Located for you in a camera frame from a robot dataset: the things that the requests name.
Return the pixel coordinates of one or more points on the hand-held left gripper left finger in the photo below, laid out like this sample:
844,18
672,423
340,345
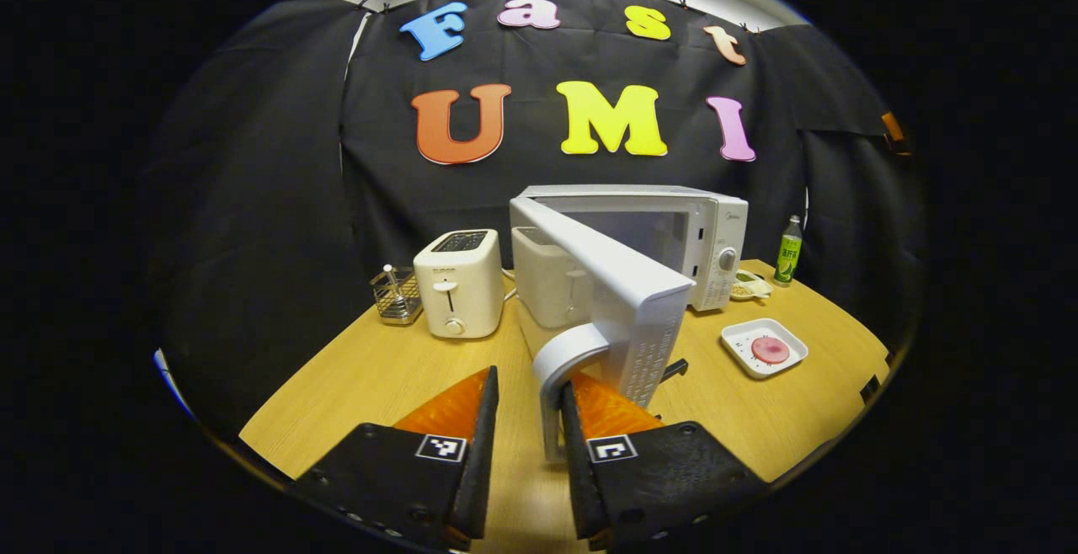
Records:
482,453

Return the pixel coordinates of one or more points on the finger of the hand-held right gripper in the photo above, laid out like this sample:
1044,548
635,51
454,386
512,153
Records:
894,131

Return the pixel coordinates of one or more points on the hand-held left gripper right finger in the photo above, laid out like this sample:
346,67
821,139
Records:
575,470

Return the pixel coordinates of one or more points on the white microwave oven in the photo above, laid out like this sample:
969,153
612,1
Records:
640,284

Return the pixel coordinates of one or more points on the white square plate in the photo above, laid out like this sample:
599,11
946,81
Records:
741,339

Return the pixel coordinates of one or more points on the pink ham slice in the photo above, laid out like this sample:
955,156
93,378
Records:
771,350

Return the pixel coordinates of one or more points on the green drink bottle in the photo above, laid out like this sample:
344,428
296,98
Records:
788,255

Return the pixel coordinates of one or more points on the white toaster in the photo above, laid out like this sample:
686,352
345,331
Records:
459,284

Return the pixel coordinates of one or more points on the white divided dish with beans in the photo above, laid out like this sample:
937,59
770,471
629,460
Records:
749,287

